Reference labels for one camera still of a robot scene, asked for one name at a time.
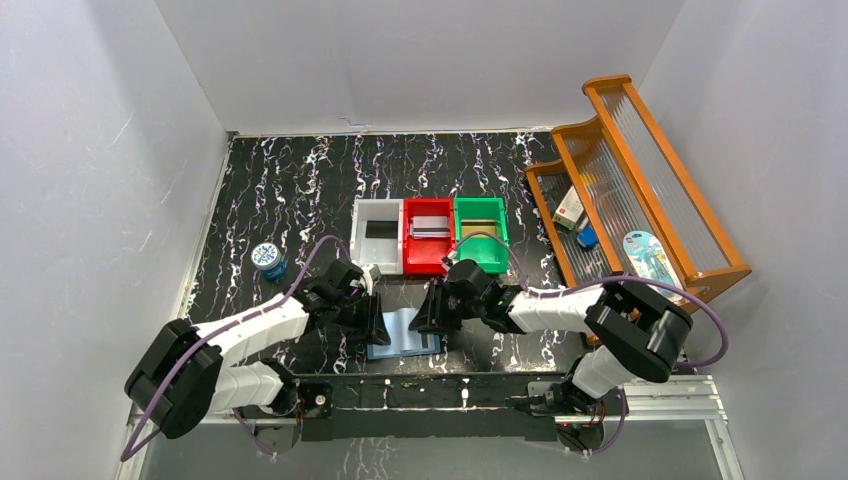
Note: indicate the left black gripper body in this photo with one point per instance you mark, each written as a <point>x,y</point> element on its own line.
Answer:
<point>361,312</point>

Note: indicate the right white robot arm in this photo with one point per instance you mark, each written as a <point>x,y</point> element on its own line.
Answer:
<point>641,331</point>

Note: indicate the small red white box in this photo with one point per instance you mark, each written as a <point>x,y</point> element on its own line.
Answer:
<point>570,212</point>

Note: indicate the blue card holder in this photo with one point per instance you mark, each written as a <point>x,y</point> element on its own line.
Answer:
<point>404,342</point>

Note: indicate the green plastic bin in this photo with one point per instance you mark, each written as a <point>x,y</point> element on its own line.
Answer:
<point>486,250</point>

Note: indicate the blue round tape tin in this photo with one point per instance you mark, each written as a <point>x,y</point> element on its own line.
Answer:
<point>268,261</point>

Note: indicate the red plastic bin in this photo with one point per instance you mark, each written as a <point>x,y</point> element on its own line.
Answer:
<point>424,256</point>

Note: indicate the gold card in green bin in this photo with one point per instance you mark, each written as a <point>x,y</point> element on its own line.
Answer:
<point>479,225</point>

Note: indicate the aluminium rail frame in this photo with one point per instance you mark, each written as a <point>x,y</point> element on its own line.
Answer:
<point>682,398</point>

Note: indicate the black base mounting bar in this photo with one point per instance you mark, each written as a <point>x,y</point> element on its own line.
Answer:
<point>465,405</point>

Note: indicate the small blue object on shelf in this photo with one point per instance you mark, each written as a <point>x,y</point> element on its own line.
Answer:
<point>587,238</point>

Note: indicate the orange wooden shelf rack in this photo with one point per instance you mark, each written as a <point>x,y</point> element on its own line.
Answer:
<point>629,179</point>

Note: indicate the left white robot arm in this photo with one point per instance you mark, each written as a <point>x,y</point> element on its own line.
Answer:
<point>190,370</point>

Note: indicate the blue blister pack toy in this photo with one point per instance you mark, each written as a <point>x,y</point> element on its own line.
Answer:
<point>648,258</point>

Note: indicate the white plastic bin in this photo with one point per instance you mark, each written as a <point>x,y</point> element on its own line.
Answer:
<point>386,254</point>

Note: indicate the silver VIP card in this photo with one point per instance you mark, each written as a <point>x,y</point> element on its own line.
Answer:
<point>429,226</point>

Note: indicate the black card in white bin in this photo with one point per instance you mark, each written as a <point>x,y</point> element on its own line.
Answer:
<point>381,229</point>

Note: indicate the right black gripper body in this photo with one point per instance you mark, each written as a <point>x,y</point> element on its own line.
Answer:
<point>478,309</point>

